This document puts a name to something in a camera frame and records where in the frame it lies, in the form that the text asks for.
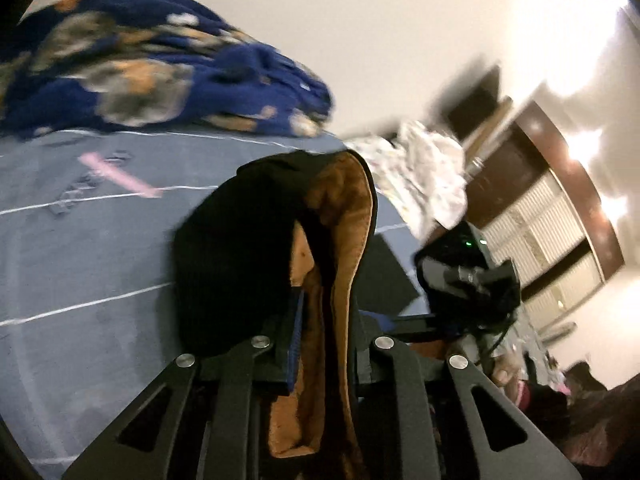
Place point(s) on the wooden wardrobe with white panels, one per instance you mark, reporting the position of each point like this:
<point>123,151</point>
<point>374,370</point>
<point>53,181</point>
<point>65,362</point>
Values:
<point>550,210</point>

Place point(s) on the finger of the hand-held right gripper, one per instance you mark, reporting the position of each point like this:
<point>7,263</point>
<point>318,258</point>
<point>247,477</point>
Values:
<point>420,327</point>

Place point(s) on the person's right hand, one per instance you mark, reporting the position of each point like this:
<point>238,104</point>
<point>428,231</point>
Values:
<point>505,372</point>

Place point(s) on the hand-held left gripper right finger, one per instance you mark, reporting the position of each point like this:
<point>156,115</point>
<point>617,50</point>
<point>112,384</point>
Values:
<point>365,360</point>

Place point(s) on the dark wall object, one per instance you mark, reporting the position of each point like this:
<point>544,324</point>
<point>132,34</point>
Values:
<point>475,95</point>

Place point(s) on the white patterned cloth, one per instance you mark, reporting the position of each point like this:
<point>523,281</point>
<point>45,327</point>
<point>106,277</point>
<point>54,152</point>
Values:
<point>425,175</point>

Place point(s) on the black pants with brown lining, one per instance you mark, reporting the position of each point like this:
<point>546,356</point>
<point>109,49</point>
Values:
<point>240,260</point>

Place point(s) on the dark red cloth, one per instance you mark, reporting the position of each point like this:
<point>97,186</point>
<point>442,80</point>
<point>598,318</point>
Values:
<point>600,420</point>

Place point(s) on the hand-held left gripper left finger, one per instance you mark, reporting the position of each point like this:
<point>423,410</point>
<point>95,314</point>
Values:
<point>296,345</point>

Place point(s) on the blue animal print blanket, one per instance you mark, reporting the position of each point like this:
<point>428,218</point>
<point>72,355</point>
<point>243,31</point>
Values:
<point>225,75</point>

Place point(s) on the blue checked bed sheet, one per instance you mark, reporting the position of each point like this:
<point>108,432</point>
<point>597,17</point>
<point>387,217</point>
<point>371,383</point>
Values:
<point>100,260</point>

